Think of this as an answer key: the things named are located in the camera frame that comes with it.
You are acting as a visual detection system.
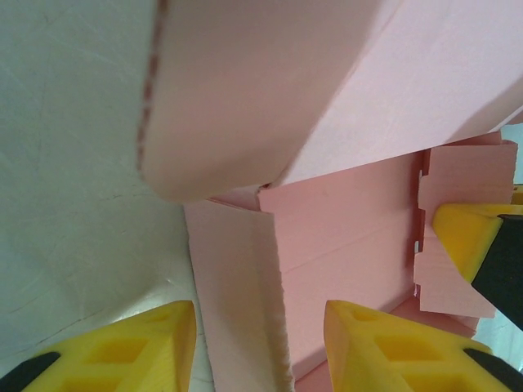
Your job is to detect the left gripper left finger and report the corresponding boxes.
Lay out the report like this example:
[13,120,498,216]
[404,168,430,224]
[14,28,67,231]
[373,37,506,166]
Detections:
[0,300,198,392]

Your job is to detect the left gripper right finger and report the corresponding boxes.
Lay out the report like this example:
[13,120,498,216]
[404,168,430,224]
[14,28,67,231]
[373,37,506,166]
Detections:
[324,300,523,392]

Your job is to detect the pink paper box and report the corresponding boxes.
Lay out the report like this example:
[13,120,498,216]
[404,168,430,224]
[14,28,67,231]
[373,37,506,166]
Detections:
[134,0,523,392]

